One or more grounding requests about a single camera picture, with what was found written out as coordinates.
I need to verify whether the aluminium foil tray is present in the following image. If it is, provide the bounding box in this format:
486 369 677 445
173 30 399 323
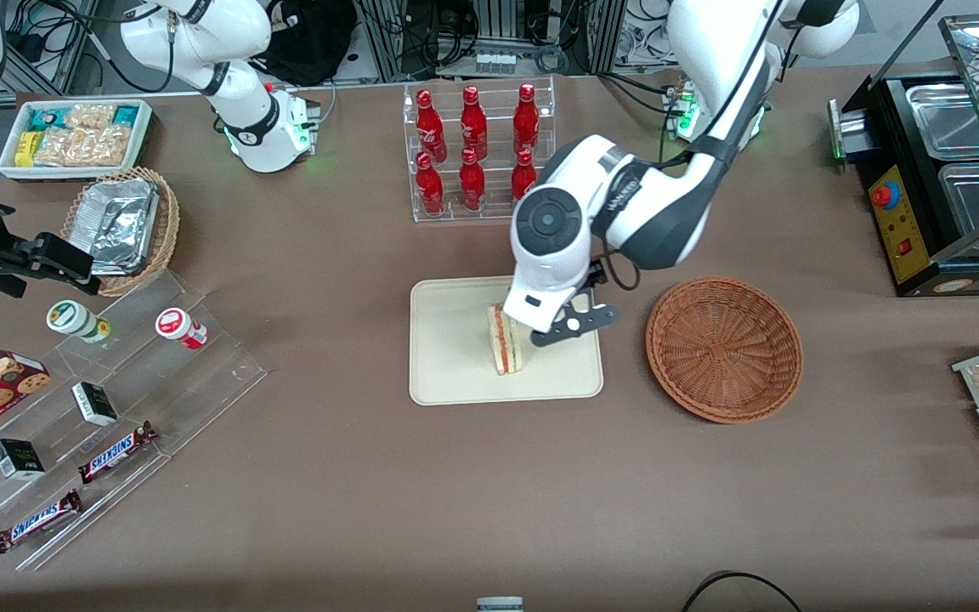
71 178 161 275

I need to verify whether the black food warmer appliance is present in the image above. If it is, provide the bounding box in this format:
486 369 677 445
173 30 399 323
828 13 979 298

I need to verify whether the beige plastic tray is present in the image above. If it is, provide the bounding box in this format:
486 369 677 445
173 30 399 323
409 272 605 407

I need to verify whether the light wicker basket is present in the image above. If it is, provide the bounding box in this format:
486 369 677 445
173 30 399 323
60 166 181 298

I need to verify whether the red soda bottle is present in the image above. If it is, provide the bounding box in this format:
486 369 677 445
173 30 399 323
416 151 445 217
416 88 448 163
511 149 538 203
513 82 540 156
459 147 486 213
460 85 489 161

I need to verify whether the clear cracker packet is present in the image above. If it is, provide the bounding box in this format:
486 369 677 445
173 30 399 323
33 126 133 168
65 103 117 131

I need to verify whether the white rectangular snack bin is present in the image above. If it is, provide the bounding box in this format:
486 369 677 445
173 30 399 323
0 98 156 184

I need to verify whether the thin black rod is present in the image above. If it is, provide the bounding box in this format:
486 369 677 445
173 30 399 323
867 0 949 88

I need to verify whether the Snickers chocolate bar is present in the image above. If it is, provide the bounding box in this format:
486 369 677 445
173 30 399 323
0 489 84 555
78 421 159 485

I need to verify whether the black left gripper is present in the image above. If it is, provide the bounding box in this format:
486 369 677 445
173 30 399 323
529 261 620 348

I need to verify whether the black bag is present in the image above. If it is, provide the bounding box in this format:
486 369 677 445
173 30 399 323
253 0 359 87

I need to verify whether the black cable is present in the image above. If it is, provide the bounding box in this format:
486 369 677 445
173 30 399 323
681 570 805 612

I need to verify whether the green lid white jar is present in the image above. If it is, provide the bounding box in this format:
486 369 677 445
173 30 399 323
46 299 113 346

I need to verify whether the red lid white jar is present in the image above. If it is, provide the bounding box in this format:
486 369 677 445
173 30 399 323
156 308 209 352

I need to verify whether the small black box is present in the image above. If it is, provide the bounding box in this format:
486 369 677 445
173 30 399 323
0 439 46 482
71 382 119 428

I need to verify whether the clear acrylic stepped display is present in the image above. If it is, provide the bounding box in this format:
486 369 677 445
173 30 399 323
0 270 269 572

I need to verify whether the triangle sandwich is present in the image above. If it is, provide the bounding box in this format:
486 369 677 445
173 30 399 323
487 303 528 377

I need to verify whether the round brown wicker basket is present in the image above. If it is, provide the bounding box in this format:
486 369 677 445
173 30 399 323
645 276 804 425

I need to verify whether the clear acrylic bottle rack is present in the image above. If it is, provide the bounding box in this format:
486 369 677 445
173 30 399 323
403 76 557 224

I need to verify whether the aluminium frame rack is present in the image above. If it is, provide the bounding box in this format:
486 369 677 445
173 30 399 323
355 0 628 83

